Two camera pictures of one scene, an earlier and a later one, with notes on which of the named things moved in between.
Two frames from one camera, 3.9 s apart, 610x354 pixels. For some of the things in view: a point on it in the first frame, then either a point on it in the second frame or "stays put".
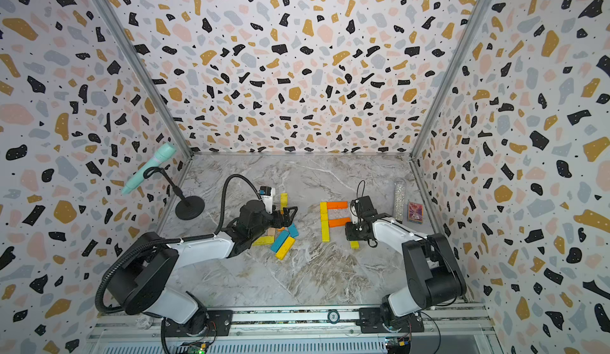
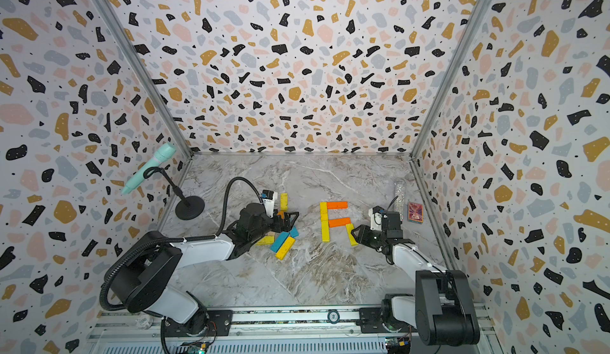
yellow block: (325, 227) stays put
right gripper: (351, 232) → (366, 236)
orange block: (337, 205) stays put
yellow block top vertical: (283, 201) stays put
